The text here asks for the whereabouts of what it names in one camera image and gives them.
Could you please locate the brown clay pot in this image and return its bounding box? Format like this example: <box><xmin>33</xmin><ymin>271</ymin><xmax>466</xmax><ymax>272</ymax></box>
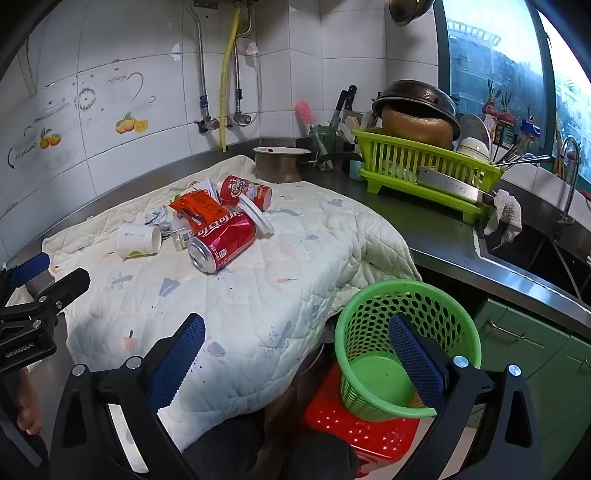
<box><xmin>381</xmin><ymin>105</ymin><xmax>455</xmax><ymax>149</ymax></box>

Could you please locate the pink bottle brush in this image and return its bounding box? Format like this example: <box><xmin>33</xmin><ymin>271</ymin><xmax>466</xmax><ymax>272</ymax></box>
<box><xmin>294</xmin><ymin>99</ymin><xmax>328</xmax><ymax>158</ymax></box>

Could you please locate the window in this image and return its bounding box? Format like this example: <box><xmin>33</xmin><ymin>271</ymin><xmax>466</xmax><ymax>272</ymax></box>
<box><xmin>434</xmin><ymin>0</ymin><xmax>591</xmax><ymax>155</ymax></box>

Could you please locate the white dish rag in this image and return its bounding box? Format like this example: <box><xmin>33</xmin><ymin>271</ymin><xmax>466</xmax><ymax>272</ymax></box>
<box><xmin>482</xmin><ymin>189</ymin><xmax>523</xmax><ymax>245</ymax></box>

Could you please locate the grey plate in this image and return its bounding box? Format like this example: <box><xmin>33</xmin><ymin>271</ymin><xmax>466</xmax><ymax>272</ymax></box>
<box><xmin>459</xmin><ymin>113</ymin><xmax>491</xmax><ymax>144</ymax></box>

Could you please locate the person's left hand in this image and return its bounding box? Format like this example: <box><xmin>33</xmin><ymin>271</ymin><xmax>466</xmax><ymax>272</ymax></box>
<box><xmin>16</xmin><ymin>370</ymin><xmax>43</xmax><ymax>437</ymax></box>

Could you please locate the crumpled grey patterned wrapper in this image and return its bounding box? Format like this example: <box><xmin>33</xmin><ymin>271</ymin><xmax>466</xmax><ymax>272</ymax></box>
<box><xmin>145</xmin><ymin>205</ymin><xmax>174</xmax><ymax>228</ymax></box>

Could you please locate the orange snack wrapper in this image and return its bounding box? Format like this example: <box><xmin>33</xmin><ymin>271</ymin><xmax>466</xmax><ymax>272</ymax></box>
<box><xmin>168</xmin><ymin>190</ymin><xmax>225</xmax><ymax>234</ymax></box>

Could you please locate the metal faucet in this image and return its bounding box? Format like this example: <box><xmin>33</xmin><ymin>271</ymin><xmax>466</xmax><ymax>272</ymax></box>
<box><xmin>551</xmin><ymin>136</ymin><xmax>583</xmax><ymax>241</ymax></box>

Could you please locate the white paper cup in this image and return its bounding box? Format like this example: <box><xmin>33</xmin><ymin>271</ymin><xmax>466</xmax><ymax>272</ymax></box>
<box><xmin>116</xmin><ymin>222</ymin><xmax>163</xmax><ymax>258</ymax></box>

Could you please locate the green dish rack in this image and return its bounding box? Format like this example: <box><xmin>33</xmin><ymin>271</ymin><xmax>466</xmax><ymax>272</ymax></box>
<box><xmin>352</xmin><ymin>127</ymin><xmax>505</xmax><ymax>225</ymax></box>

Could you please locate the white plastic lid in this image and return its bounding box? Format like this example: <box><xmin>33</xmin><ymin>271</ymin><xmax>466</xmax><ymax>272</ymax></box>
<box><xmin>238</xmin><ymin>194</ymin><xmax>275</xmax><ymax>236</ymax></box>

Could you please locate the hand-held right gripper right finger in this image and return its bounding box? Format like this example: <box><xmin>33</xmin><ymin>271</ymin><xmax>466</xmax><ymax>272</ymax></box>
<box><xmin>388</xmin><ymin>314</ymin><xmax>546</xmax><ymax>480</ymax></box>

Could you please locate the green cabinet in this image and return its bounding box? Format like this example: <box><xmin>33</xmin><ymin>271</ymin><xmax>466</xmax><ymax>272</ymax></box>
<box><xmin>471</xmin><ymin>298</ymin><xmax>591</xmax><ymax>480</ymax></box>

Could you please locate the steel cleaver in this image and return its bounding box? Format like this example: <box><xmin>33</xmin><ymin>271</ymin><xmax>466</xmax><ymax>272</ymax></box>
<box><xmin>417</xmin><ymin>167</ymin><xmax>497</xmax><ymax>206</ymax></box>

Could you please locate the dark metal wok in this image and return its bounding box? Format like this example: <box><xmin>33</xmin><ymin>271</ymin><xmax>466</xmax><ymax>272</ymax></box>
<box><xmin>372</xmin><ymin>79</ymin><xmax>462</xmax><ymax>139</ymax></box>

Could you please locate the hanging metal bowl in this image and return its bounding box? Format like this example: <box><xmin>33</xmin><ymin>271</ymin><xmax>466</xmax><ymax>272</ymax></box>
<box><xmin>388</xmin><ymin>0</ymin><xmax>435</xmax><ymax>25</ymax></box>

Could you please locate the red plastic stool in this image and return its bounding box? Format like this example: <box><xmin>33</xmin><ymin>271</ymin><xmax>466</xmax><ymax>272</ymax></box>
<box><xmin>300</xmin><ymin>360</ymin><xmax>422</xmax><ymax>476</ymax></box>

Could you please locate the white quilted blanket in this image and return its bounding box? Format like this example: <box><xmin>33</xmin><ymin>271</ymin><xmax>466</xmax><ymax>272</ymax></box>
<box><xmin>41</xmin><ymin>154</ymin><xmax>423</xmax><ymax>453</ymax></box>

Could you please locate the red soda can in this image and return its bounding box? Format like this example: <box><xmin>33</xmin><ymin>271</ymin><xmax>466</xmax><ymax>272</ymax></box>
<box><xmin>187</xmin><ymin>210</ymin><xmax>257</xmax><ymax>275</ymax></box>

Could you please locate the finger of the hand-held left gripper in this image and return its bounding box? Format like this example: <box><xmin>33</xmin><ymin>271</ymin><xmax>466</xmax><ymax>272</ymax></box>
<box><xmin>0</xmin><ymin>253</ymin><xmax>51</xmax><ymax>301</ymax></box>
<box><xmin>0</xmin><ymin>268</ymin><xmax>90</xmax><ymax>329</ymax></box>

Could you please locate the yellow gas hose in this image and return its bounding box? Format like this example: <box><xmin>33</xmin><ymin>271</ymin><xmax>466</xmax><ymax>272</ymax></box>
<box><xmin>220</xmin><ymin>7</ymin><xmax>242</xmax><ymax>153</ymax></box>

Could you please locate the black handled knife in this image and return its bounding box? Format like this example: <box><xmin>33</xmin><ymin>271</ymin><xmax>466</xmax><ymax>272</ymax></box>
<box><xmin>329</xmin><ymin>84</ymin><xmax>358</xmax><ymax>128</ymax></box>

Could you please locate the green glass jar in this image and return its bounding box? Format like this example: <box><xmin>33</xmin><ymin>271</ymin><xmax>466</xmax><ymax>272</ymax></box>
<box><xmin>308</xmin><ymin>124</ymin><xmax>339</xmax><ymax>172</ymax></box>

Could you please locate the steel sink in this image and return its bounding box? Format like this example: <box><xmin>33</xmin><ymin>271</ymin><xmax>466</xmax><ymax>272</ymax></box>
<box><xmin>478</xmin><ymin>226</ymin><xmax>591</xmax><ymax>301</ymax></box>

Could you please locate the metal saucepan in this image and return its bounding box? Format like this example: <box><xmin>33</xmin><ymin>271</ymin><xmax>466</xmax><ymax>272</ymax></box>
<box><xmin>253</xmin><ymin>146</ymin><xmax>363</xmax><ymax>184</ymax></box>

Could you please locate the white ceramic bowl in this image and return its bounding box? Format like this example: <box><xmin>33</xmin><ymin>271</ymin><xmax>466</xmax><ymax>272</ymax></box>
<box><xmin>455</xmin><ymin>137</ymin><xmax>491</xmax><ymax>161</ymax></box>

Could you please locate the braided metal hose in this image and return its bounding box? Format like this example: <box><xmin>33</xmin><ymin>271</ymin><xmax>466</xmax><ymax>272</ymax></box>
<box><xmin>232</xmin><ymin>28</ymin><xmax>244</xmax><ymax>116</ymax></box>
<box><xmin>188</xmin><ymin>4</ymin><xmax>209</xmax><ymax>121</ymax></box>

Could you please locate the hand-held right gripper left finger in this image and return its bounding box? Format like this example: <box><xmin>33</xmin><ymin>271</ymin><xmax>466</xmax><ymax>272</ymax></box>
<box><xmin>50</xmin><ymin>313</ymin><xmax>207</xmax><ymax>480</ymax></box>

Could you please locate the green plastic basket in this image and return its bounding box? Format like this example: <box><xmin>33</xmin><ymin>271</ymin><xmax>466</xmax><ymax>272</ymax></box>
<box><xmin>335</xmin><ymin>279</ymin><xmax>482</xmax><ymax>423</ymax></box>

